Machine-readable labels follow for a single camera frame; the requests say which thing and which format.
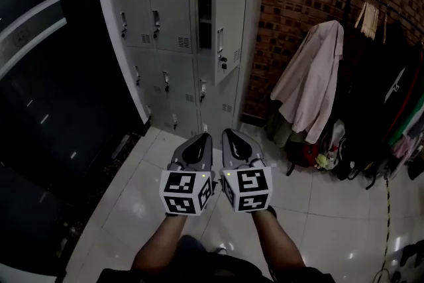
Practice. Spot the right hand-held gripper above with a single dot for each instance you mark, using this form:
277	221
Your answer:
251	187

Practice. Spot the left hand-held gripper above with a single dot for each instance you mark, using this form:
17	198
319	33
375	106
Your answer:
180	189

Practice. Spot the grey metal locker cabinet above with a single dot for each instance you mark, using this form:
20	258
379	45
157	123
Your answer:
172	16

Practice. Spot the person's left forearm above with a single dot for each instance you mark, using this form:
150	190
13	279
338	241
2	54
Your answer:
162	242

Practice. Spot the person's right forearm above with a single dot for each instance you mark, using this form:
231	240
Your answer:
278	242

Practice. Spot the black-headed keys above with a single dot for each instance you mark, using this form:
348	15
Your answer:
224	65

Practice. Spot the person's blue jeans leg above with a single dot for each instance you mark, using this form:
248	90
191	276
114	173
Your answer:
190	243

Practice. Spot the red bag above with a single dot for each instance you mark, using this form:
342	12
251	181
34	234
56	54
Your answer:
306	152

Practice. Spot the olive green garment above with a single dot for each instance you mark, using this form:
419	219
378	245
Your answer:
281	129

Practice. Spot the person's white shoe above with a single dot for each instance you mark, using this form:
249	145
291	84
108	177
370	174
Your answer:
221	251

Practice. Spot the small pale plush toy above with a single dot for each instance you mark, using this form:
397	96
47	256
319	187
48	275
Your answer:
322	161

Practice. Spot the person's dark shirt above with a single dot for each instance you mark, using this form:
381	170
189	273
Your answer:
215	270

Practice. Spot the white bag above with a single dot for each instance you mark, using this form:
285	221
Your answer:
338	136

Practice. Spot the black metal clothes rack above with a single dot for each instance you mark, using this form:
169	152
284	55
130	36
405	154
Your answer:
370	183

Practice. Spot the beige hanging shirt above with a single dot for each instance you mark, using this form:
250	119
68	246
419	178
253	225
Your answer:
311	83

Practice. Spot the dark glass door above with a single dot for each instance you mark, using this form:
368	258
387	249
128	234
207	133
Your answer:
66	92

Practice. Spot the black hanging garment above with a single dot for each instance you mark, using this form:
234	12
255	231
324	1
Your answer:
367	92

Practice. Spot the pale pink hanging garment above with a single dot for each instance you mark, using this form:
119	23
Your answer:
405	146

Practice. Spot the small black floor object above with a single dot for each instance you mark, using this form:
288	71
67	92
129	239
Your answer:
416	170

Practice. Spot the green hanging garment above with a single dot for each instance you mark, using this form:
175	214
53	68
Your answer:
407	126

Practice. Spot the bundle of wooden hangers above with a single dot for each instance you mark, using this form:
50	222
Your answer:
369	21

